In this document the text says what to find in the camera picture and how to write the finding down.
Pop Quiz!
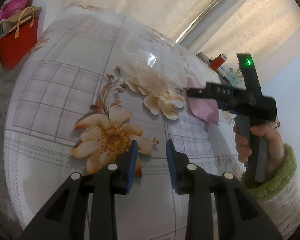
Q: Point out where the pink foam sheet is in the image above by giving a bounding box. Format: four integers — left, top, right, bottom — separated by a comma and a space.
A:
186, 74, 219, 125

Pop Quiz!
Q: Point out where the green fuzzy sleeve forearm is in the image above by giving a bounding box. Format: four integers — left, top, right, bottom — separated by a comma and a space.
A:
248, 144, 300, 239

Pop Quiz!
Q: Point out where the person's right hand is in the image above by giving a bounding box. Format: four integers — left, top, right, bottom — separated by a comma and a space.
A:
232, 123, 286, 174

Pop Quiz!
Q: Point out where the teal box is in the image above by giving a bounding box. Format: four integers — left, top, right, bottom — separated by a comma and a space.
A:
226, 70, 243, 87

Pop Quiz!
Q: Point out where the red canister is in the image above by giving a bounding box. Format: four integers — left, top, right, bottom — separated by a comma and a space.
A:
209, 54, 227, 71

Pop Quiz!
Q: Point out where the grey cabinet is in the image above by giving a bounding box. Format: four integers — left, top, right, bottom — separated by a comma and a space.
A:
196, 52, 212, 66

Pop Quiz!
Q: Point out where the cream window curtain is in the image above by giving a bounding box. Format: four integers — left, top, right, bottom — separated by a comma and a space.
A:
65, 0, 300, 83

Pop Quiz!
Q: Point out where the floral tablecloth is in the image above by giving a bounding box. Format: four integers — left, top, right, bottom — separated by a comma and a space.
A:
4, 6, 243, 239

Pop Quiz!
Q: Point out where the red gift bag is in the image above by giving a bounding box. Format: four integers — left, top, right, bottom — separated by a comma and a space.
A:
0, 7, 39, 70

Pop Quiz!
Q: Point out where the pink bag in carton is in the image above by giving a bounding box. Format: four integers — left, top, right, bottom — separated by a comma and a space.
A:
0, 0, 33, 22

